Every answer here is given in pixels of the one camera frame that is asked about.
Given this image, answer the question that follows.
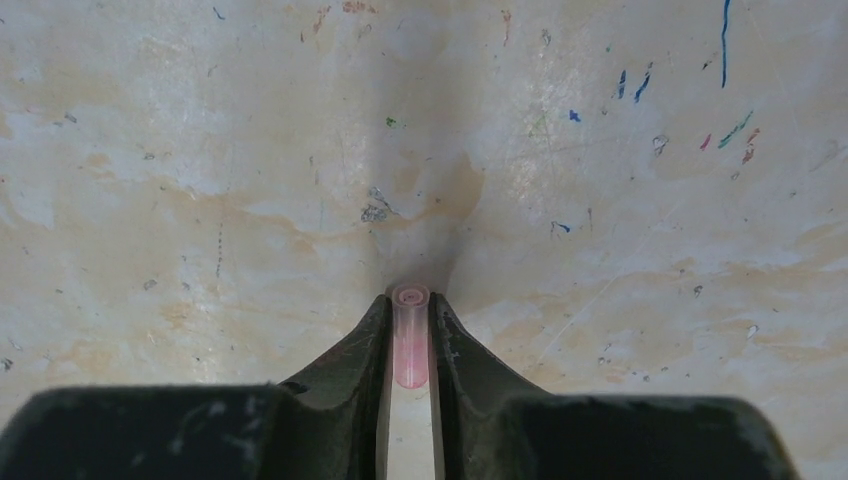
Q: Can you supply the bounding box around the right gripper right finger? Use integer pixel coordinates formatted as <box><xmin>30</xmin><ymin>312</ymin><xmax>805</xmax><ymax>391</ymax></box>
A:
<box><xmin>429</xmin><ymin>293</ymin><xmax>798</xmax><ymax>479</ymax></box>

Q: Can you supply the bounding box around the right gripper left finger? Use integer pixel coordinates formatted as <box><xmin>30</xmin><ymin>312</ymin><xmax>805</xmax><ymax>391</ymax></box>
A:
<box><xmin>1</xmin><ymin>295</ymin><xmax>392</xmax><ymax>479</ymax></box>

